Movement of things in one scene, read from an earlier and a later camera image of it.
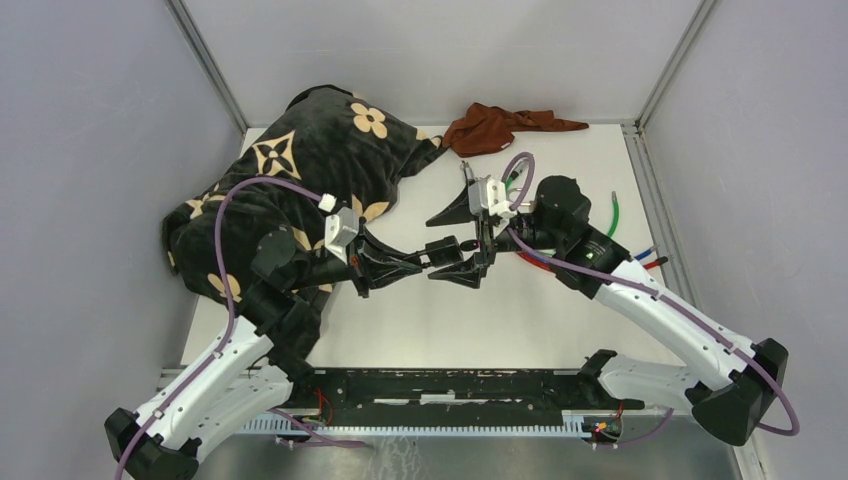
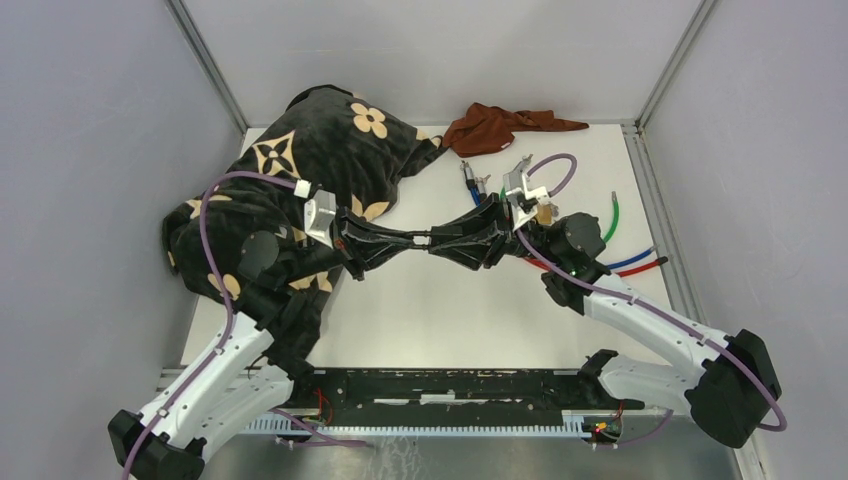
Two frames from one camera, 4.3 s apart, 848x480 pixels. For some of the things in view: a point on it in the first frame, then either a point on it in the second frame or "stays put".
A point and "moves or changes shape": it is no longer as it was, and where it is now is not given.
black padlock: [444, 252] moves or changes shape
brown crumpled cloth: [482, 129] stays put
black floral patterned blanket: [257, 236] stays put
